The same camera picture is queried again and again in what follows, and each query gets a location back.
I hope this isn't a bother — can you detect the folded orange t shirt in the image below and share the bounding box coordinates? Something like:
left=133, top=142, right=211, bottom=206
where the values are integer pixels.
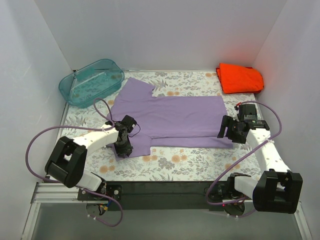
left=216, top=63, right=264, bottom=94

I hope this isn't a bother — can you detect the purple t shirt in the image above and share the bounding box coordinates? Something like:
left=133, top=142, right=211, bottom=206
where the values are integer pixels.
left=111, top=77, right=233, bottom=158

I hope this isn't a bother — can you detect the aluminium frame rail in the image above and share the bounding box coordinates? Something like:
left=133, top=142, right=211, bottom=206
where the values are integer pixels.
left=31, top=181, right=301, bottom=205

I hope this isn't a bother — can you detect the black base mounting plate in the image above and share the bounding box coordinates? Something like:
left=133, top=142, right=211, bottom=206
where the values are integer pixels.
left=77, top=181, right=244, bottom=211

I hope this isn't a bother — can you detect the teal transparent plastic bin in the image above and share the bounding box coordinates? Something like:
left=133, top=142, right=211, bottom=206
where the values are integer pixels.
left=58, top=58, right=125, bottom=109

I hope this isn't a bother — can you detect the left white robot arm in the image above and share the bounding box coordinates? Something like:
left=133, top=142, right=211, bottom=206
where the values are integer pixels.
left=44, top=115, right=137, bottom=200

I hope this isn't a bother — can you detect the floral patterned table mat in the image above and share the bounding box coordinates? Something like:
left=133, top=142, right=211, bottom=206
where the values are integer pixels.
left=49, top=70, right=281, bottom=183

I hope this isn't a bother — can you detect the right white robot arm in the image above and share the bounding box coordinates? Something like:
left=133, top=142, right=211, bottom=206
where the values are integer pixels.
left=218, top=101, right=303, bottom=214

